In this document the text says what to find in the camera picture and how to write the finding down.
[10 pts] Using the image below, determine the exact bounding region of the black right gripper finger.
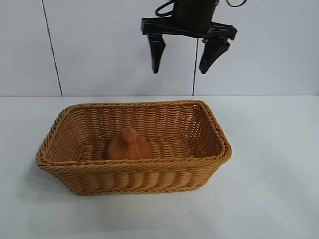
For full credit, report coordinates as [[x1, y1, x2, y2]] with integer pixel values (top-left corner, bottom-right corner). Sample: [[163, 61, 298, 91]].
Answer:
[[198, 37, 231, 75], [146, 32, 166, 74]]

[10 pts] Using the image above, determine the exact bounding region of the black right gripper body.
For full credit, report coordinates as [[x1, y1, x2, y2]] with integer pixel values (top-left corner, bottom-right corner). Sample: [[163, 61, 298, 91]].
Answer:
[[141, 0, 238, 42]]

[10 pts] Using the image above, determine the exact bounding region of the orange-brown bumpy bread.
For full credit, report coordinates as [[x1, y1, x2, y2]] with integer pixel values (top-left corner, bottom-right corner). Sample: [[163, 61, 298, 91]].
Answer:
[[107, 126, 153, 160]]

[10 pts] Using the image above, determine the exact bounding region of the woven wicker basket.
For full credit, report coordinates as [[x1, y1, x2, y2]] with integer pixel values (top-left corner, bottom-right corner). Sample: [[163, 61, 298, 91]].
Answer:
[[35, 99, 233, 196]]

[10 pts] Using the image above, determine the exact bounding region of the black looped camera cable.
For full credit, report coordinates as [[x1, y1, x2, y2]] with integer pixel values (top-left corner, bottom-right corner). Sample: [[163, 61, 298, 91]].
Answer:
[[154, 0, 175, 18]]

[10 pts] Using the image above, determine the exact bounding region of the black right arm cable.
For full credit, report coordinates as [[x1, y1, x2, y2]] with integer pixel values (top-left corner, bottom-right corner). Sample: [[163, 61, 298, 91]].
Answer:
[[225, 0, 248, 8]]

